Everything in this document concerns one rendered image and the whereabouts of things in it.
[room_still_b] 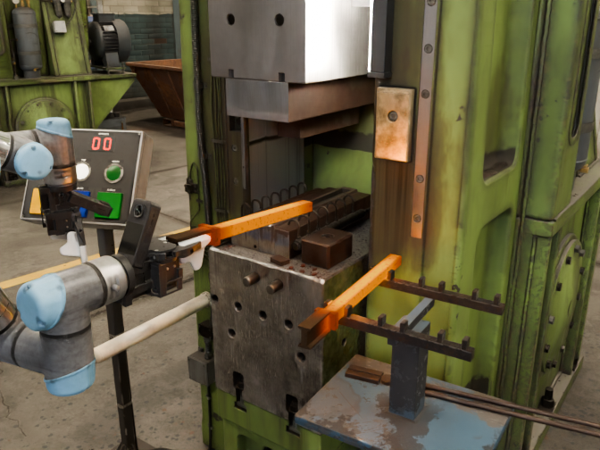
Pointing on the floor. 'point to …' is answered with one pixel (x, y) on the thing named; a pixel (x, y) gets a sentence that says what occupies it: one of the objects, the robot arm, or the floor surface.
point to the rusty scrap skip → (162, 87)
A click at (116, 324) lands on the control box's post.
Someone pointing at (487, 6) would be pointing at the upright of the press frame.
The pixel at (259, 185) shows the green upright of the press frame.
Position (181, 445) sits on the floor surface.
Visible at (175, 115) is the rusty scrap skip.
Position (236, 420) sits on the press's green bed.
